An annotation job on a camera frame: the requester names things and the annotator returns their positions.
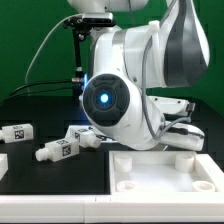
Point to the white left obstacle block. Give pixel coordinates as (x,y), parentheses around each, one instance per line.
(3,165)

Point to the white front obstacle rail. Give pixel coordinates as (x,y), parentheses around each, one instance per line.
(190,207)

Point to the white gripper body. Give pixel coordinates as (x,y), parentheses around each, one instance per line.
(182,134)

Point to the black camera stand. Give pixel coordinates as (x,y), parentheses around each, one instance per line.
(81,26)

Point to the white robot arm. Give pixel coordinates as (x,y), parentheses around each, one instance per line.
(167,53)

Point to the white marker base plate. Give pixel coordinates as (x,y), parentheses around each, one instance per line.
(102,137)

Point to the white square table top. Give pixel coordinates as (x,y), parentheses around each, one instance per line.
(154,172)

